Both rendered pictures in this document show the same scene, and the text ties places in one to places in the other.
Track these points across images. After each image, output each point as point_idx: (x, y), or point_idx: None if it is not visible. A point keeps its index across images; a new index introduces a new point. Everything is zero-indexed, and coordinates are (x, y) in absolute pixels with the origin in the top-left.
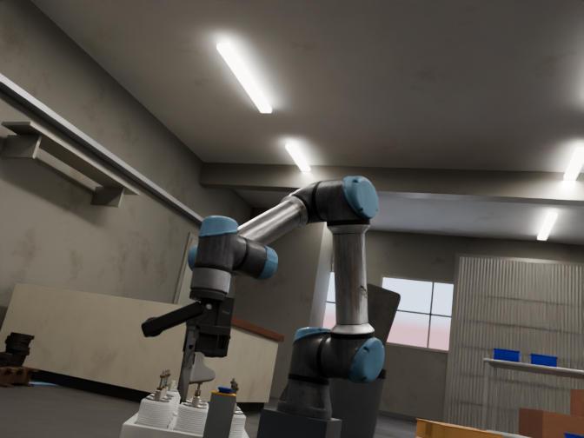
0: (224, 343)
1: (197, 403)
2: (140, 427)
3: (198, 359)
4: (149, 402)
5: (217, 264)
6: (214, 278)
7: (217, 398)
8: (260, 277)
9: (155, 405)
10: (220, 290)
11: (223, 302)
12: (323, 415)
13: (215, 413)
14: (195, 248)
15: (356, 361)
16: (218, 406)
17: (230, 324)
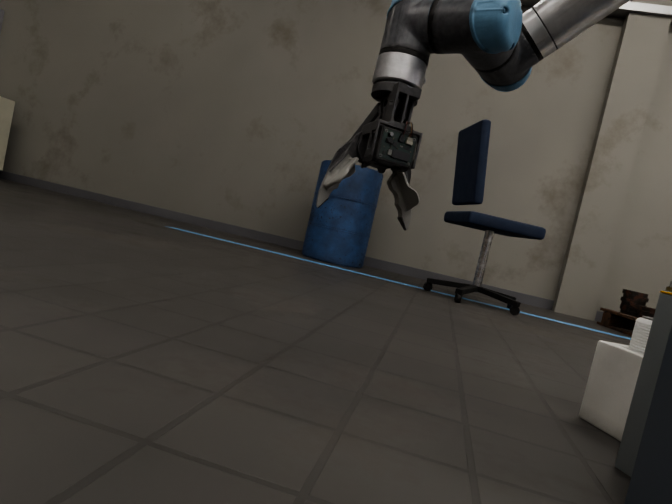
0: (378, 141)
1: None
2: (615, 347)
3: (348, 163)
4: (638, 320)
5: (383, 47)
6: (378, 65)
7: (667, 301)
8: (485, 45)
9: (644, 324)
10: (383, 77)
11: (391, 92)
12: None
13: (661, 324)
14: None
15: None
16: (667, 313)
17: (391, 116)
